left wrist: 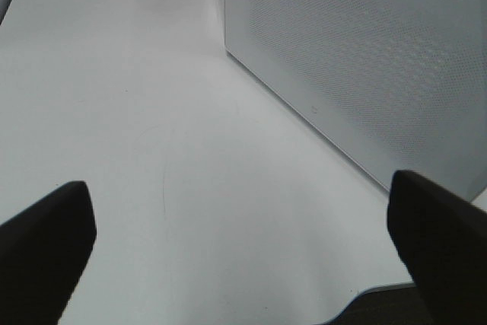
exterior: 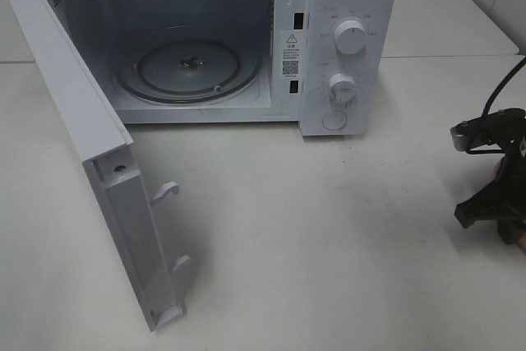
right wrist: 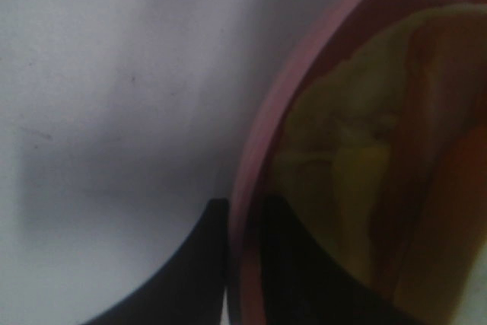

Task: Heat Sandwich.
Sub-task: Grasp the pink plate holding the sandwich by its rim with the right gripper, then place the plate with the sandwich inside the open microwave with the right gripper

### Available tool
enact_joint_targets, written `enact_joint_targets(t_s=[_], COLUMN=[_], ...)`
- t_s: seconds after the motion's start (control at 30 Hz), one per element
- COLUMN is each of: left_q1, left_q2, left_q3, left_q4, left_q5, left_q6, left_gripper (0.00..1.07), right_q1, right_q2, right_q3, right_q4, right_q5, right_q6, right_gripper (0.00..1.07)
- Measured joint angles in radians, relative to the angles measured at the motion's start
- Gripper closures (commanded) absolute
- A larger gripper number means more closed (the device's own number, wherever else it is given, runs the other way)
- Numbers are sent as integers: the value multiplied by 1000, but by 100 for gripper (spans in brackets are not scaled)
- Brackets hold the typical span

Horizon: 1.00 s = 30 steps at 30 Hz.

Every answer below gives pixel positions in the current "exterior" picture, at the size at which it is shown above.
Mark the white microwave door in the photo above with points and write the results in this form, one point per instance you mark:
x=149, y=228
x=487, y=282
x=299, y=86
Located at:
x=103, y=145

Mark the white bread sandwich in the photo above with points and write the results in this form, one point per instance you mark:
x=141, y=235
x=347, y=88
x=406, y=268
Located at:
x=521, y=243

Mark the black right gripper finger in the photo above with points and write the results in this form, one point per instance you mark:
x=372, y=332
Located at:
x=485, y=205

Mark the upper white microwave knob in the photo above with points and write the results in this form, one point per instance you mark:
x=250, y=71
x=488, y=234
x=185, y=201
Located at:
x=350, y=36

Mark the white microwave knob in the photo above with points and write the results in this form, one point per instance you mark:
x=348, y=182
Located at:
x=342, y=88
x=350, y=36

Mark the lower white microwave knob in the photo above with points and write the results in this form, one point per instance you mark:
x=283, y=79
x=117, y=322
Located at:
x=342, y=88

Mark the white warning label sticker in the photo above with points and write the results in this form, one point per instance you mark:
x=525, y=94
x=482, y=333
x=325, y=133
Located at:
x=291, y=46

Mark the white microwave oven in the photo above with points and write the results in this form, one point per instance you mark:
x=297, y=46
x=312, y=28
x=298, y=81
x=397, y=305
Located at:
x=311, y=62

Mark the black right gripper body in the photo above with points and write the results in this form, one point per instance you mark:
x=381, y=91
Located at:
x=508, y=187

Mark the round door release button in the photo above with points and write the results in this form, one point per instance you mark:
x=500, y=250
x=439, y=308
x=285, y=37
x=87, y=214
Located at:
x=334, y=120

